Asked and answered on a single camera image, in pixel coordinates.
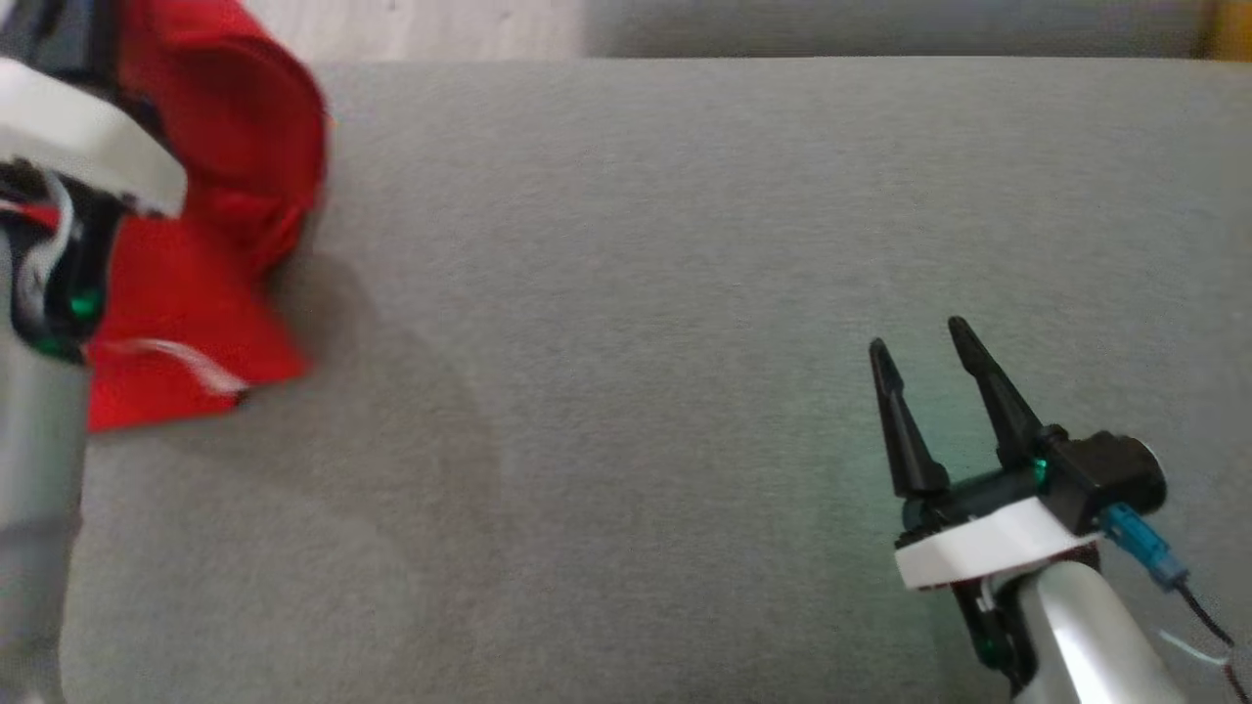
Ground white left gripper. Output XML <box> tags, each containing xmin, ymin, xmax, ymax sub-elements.
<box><xmin>0</xmin><ymin>0</ymin><xmax>187</xmax><ymax>218</ymax></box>

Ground thin white arm wire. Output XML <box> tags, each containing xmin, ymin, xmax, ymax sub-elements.
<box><xmin>1159</xmin><ymin>631</ymin><xmax>1230</xmax><ymax>668</ymax></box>
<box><xmin>98</xmin><ymin>337</ymin><xmax>247</xmax><ymax>399</ymax></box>

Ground thin white right arm wire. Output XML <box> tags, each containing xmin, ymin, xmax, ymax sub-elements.
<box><xmin>1159</xmin><ymin>631</ymin><xmax>1230</xmax><ymax>668</ymax></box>

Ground grey fabric sofa seat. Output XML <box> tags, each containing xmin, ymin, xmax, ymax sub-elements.
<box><xmin>0</xmin><ymin>54</ymin><xmax>1252</xmax><ymax>704</ymax></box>

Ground red shorts with white trim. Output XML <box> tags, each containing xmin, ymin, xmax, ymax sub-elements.
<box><xmin>86</xmin><ymin>0</ymin><xmax>330</xmax><ymax>433</ymax></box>

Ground thin white left arm wire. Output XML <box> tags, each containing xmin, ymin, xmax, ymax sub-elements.
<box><xmin>98</xmin><ymin>337</ymin><xmax>247</xmax><ymax>399</ymax></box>

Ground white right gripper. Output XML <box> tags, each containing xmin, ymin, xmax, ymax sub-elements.
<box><xmin>869</xmin><ymin>316</ymin><xmax>1104</xmax><ymax>593</ymax></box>

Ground brown wooden furniture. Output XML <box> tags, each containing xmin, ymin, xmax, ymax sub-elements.
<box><xmin>1198</xmin><ymin>0</ymin><xmax>1252</xmax><ymax>62</ymax></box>

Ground grey sofa section with seam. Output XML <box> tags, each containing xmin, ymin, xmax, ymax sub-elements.
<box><xmin>585</xmin><ymin>0</ymin><xmax>1204</xmax><ymax>60</ymax></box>

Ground blue-plug right camera cable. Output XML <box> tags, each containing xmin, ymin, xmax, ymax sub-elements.
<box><xmin>1100</xmin><ymin>504</ymin><xmax>1252</xmax><ymax>704</ymax></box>

